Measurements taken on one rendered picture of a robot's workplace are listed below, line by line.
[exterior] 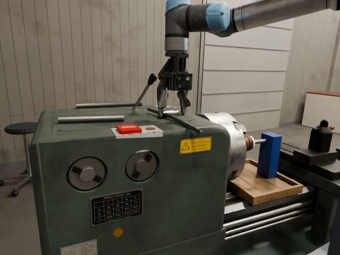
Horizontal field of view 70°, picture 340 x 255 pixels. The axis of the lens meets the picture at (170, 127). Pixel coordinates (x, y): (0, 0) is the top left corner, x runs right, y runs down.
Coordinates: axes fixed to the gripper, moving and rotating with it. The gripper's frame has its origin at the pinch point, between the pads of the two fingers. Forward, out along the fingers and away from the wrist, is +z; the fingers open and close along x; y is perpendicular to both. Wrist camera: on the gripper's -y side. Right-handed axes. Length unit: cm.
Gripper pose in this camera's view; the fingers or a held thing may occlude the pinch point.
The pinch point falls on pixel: (171, 113)
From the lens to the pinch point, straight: 85.1
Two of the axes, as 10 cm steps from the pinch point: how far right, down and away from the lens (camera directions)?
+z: -0.3, 9.7, 2.5
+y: 4.0, 2.4, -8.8
